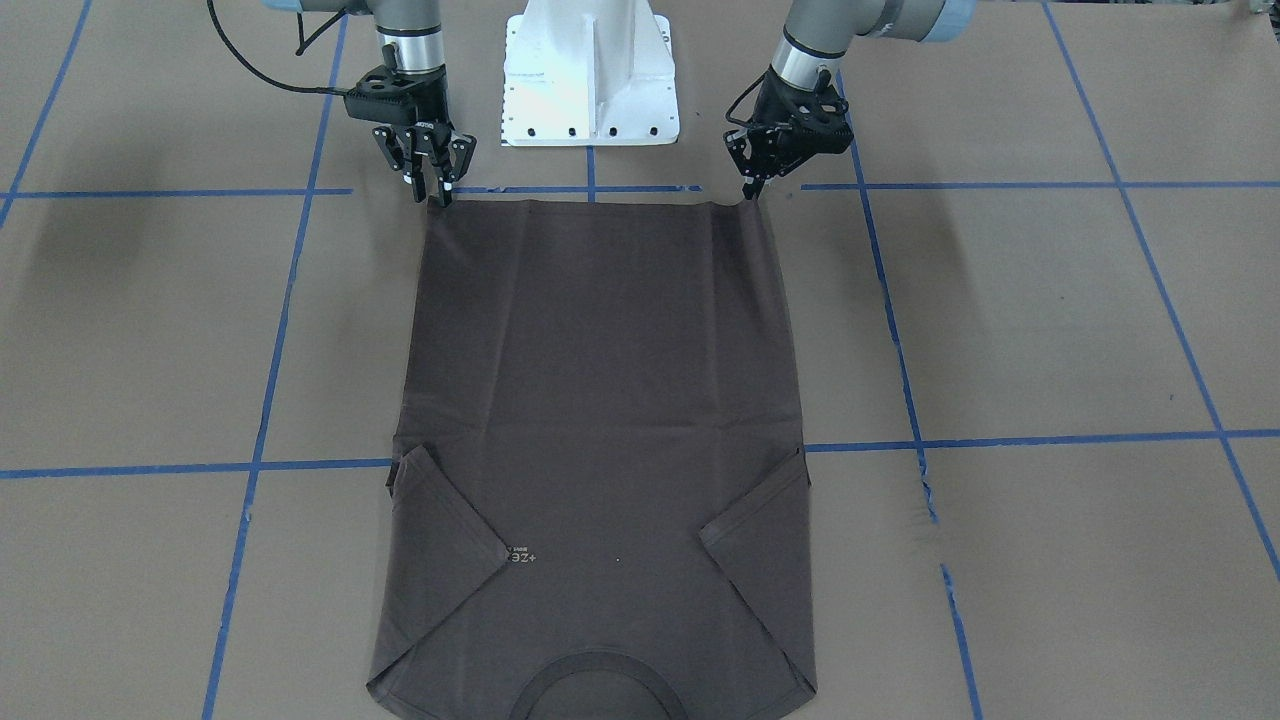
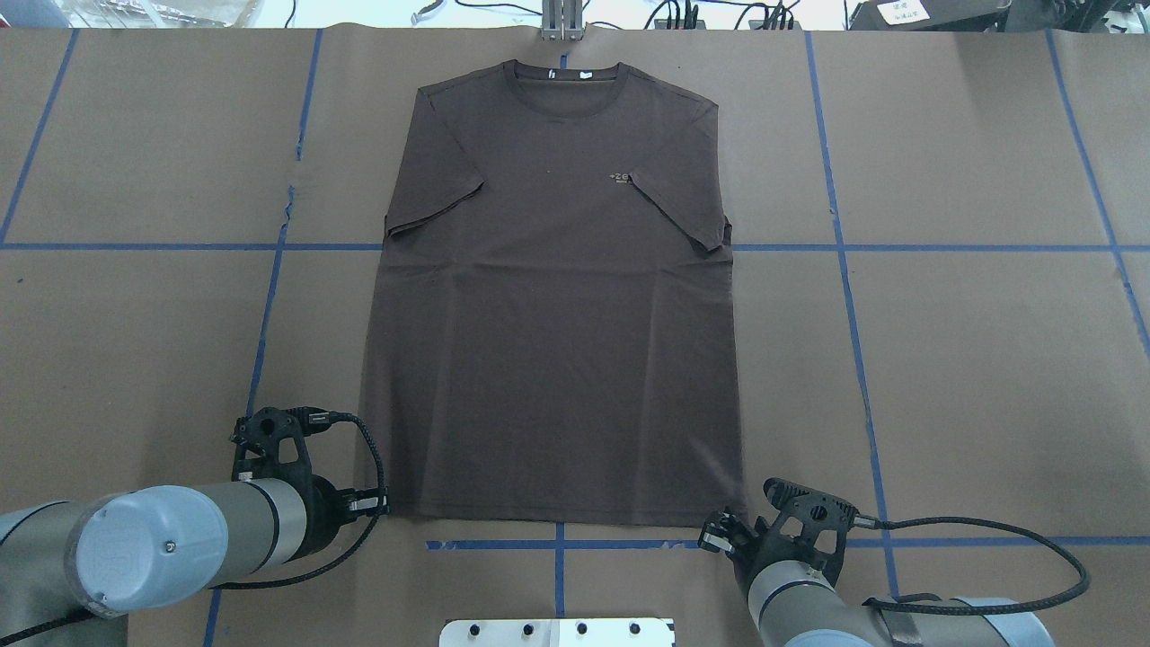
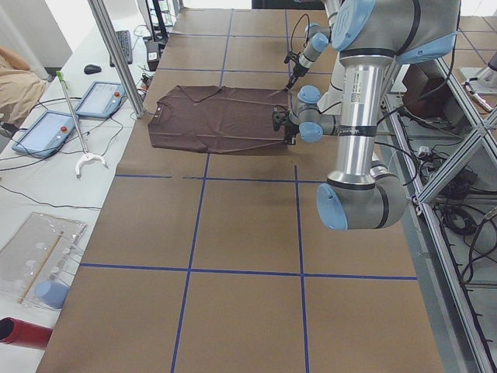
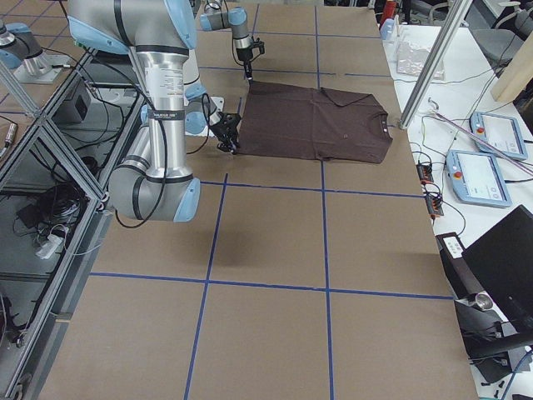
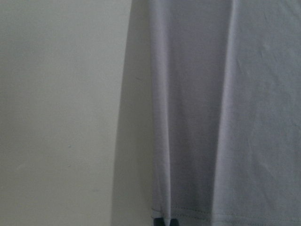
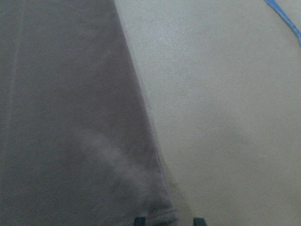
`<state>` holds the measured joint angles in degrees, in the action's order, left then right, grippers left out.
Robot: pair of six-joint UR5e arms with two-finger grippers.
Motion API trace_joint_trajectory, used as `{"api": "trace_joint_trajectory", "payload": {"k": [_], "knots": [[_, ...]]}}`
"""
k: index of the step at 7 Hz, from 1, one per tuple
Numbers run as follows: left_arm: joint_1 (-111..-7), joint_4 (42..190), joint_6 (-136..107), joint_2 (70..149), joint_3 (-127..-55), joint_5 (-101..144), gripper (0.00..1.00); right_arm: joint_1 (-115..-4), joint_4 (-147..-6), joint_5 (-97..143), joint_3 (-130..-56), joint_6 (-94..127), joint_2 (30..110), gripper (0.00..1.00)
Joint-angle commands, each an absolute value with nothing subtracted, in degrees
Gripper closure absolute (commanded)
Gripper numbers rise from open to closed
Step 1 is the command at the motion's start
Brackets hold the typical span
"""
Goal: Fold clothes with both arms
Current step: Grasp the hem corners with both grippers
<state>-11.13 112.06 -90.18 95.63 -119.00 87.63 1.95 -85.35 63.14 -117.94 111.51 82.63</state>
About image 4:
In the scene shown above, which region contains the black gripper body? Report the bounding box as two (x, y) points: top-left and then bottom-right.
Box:
(236, 47), (254, 63)
(212, 112), (242, 146)

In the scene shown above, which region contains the brown t-shirt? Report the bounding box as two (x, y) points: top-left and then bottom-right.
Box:
(238, 81), (392, 163)

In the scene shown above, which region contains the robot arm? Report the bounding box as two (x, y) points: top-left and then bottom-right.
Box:
(67, 1), (240, 224)
(199, 1), (264, 81)

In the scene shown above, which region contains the red cylinder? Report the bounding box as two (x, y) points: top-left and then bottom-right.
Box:
(382, 0), (396, 21)

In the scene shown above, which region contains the clear plastic bag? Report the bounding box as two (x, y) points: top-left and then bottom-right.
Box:
(396, 41), (431, 77)

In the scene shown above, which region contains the reacher grabber stick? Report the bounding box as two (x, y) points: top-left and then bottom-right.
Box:
(427, 97), (533, 172)

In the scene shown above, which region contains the near blue teach pendant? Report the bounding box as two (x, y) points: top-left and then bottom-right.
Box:
(446, 150), (512, 208)

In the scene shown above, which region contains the blue teach pendant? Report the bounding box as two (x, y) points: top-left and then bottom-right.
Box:
(446, 150), (512, 208)
(470, 112), (528, 161)

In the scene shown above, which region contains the far blue teach pendant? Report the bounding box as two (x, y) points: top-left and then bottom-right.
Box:
(470, 112), (528, 161)

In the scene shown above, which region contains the black box with label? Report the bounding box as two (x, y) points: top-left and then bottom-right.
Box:
(436, 232), (485, 299)

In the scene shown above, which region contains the black monitor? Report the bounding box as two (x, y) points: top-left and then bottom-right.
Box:
(463, 205), (532, 332)

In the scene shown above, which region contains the silver metal cup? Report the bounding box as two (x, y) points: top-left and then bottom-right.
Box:
(466, 292), (494, 312)

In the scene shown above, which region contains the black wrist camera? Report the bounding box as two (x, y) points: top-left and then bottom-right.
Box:
(252, 37), (265, 55)

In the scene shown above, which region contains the aluminium frame post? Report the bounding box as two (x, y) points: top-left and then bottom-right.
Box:
(399, 0), (473, 129)

